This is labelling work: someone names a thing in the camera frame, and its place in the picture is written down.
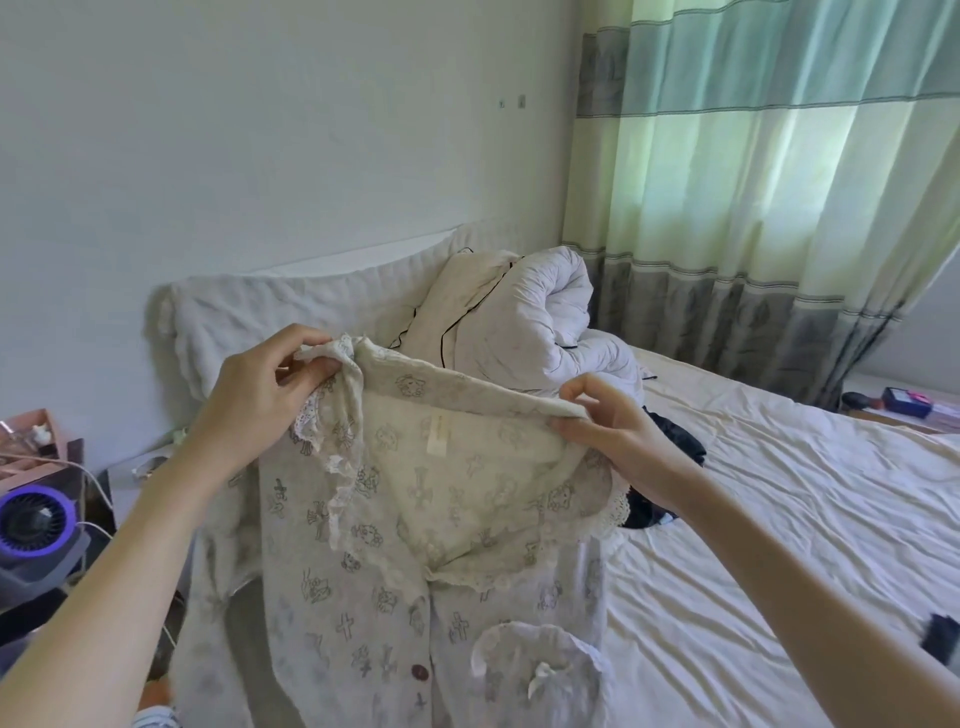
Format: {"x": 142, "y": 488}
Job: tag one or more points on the small dark object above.
{"x": 941, "y": 639}

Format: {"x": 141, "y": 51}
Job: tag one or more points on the person's right hand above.
{"x": 637, "y": 442}

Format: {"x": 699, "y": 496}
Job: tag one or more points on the printed lace-trimmed pajama top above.
{"x": 375, "y": 570}

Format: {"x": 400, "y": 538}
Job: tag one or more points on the cream pillow with black piping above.
{"x": 457, "y": 300}

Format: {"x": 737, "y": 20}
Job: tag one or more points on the rolled white quilt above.
{"x": 540, "y": 315}

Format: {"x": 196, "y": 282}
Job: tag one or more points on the person's left forearm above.
{"x": 97, "y": 600}

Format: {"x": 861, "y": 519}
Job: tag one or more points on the green and grey striped curtain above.
{"x": 750, "y": 187}

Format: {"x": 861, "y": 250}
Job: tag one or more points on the wooden bedside table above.
{"x": 900, "y": 424}

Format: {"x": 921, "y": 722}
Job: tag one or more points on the dark navy garment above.
{"x": 675, "y": 442}

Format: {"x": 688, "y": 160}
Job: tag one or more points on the person's left hand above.
{"x": 247, "y": 405}

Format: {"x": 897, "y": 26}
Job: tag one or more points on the black hairbrush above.
{"x": 861, "y": 401}

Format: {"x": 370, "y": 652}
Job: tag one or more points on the purple and grey fan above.
{"x": 37, "y": 525}

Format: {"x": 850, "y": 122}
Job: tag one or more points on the cream bed sheet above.
{"x": 765, "y": 510}

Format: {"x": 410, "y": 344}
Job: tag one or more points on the pink organiser box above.
{"x": 30, "y": 457}

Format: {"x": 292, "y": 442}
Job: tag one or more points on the blue box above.
{"x": 906, "y": 402}

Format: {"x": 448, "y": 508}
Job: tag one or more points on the person's right thumb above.
{"x": 577, "y": 427}

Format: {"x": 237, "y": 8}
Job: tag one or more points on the white fluffy headboard cover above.
{"x": 247, "y": 315}

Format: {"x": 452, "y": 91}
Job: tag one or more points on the person's right forearm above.
{"x": 810, "y": 622}

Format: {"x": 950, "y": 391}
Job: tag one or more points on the person's left thumb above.
{"x": 315, "y": 373}

